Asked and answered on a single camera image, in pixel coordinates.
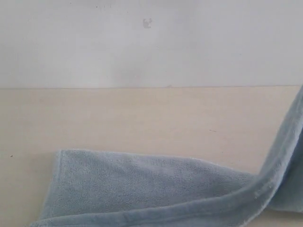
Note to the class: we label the light blue terry towel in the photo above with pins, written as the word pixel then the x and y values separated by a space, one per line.
pixel 109 189

